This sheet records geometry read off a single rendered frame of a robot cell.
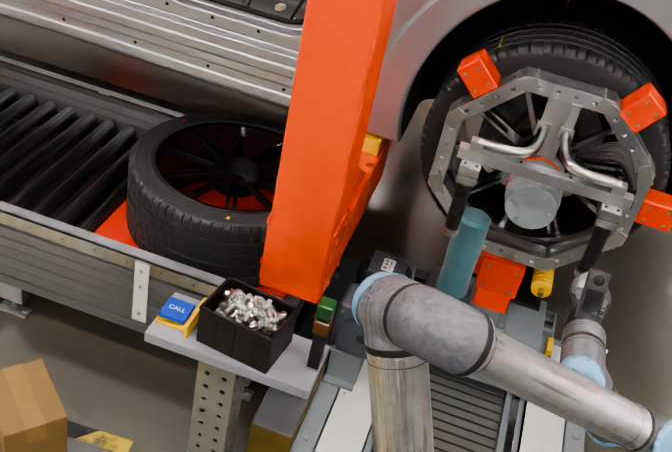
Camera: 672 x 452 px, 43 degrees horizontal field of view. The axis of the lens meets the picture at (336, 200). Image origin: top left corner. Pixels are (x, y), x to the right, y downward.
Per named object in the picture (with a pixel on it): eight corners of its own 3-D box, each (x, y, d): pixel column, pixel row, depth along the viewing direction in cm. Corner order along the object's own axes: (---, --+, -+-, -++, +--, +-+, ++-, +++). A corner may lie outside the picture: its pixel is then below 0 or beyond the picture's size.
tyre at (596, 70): (695, 34, 226) (446, 2, 241) (700, 68, 207) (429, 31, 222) (639, 241, 261) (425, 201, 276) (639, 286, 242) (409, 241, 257)
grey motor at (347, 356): (406, 320, 288) (431, 238, 268) (374, 408, 254) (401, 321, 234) (355, 302, 290) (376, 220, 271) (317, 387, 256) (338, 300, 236)
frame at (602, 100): (603, 277, 242) (681, 109, 211) (602, 291, 236) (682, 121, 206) (417, 217, 250) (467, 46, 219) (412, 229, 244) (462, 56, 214)
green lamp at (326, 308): (335, 312, 204) (338, 300, 201) (330, 323, 200) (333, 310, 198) (319, 307, 204) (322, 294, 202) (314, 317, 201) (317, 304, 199)
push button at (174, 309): (195, 311, 219) (195, 304, 218) (183, 328, 213) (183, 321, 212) (170, 302, 220) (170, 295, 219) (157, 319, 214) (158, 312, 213)
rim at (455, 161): (657, 58, 232) (471, 32, 243) (658, 93, 213) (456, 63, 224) (618, 215, 259) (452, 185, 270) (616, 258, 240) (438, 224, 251)
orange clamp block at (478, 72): (502, 76, 222) (484, 47, 219) (497, 88, 215) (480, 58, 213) (478, 88, 225) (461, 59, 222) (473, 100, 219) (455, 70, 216)
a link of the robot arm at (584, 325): (569, 325, 178) (615, 340, 177) (570, 310, 182) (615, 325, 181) (555, 355, 183) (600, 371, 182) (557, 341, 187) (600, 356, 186)
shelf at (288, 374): (328, 354, 220) (330, 345, 218) (307, 400, 206) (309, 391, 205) (174, 299, 226) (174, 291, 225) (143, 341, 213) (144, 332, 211)
